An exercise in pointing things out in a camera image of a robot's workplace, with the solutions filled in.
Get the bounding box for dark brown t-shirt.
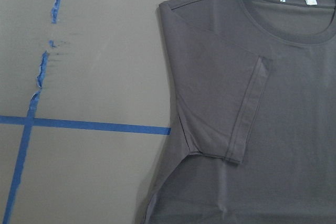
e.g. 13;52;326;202
143;0;335;223

